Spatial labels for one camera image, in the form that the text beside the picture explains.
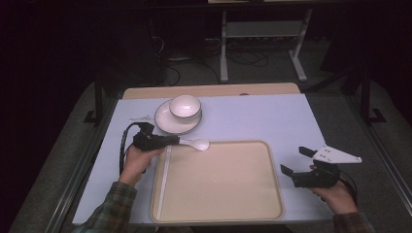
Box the pale blue table mat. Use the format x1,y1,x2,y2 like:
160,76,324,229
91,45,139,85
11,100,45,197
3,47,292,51
71,93,334,226

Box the white ceramic spoon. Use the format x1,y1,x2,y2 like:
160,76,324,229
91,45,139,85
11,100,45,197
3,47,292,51
179,138,211,152

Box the white bowl with dark rim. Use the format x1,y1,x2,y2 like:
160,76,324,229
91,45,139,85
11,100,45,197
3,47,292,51
168,94,202,120

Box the aluminium rail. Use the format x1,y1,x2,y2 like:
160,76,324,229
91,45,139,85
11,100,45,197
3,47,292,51
45,96,119,233
343,93,412,208

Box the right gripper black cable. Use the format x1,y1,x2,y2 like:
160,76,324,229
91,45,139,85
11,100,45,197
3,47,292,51
339,169,359,206

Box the white metal desk frame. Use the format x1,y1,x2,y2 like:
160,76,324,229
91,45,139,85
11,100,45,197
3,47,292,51
219,9,314,83

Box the person's right hand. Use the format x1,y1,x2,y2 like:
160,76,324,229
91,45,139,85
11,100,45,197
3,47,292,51
309,163,358,216

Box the person's left hand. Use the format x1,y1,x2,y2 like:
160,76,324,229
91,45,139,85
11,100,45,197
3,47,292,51
119,144,165,187

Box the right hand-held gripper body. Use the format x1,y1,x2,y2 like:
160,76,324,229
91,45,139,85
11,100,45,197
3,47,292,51
291,144,363,188

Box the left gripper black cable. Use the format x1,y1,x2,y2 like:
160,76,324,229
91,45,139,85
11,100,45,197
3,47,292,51
118,121,144,177

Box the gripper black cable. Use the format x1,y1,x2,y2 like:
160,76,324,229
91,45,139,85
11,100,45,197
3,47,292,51
339,169,359,206
118,121,144,177

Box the white plate with dark rim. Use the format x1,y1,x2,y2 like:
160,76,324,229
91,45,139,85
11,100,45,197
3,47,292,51
154,98,203,136

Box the black floor cables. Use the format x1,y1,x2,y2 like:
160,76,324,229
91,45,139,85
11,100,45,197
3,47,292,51
226,50,270,68

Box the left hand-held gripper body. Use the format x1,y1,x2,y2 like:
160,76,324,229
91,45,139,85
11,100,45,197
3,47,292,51
129,115,169,151

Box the black metal stand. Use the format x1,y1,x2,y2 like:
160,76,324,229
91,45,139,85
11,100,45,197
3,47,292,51
360,68,388,126
83,73,109,126

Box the beige plastic tray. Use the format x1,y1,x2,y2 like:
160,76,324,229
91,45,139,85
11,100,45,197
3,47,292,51
150,140,285,224

